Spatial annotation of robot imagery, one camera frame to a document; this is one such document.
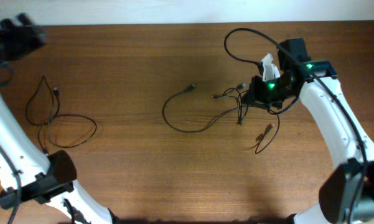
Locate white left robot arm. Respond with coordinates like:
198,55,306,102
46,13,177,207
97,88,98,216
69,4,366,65
0,13,119,223

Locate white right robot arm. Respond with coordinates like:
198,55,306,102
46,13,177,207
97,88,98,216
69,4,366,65
242,38,374,223

